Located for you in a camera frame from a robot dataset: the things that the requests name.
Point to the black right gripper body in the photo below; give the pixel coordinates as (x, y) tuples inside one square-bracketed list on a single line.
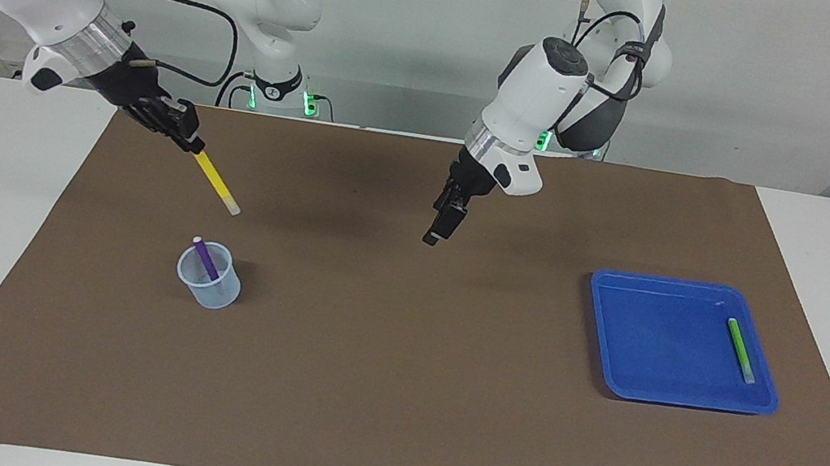
[(129, 83)]

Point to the green pen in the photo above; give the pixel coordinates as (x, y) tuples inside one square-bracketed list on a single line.
[(741, 351)]

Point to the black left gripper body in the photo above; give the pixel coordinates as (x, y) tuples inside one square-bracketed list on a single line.
[(468, 179)]

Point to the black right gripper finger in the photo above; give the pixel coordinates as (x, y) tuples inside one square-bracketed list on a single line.
[(186, 141), (185, 116)]

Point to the brown table mat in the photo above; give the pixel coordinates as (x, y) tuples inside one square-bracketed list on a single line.
[(391, 394)]

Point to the purple pen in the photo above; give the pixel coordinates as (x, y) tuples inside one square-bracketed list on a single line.
[(207, 261)]

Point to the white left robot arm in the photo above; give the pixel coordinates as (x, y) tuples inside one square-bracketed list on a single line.
[(534, 95)]

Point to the white power strip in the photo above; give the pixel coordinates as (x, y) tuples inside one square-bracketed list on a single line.
[(12, 54)]

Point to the translucent plastic cup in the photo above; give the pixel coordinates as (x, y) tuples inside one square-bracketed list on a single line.
[(216, 298)]

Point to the yellow pen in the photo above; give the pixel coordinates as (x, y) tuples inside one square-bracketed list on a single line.
[(217, 181)]

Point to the blue plastic tray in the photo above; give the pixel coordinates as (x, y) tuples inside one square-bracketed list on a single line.
[(637, 340)]

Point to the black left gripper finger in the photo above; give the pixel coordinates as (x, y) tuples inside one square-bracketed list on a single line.
[(431, 239), (447, 221)]

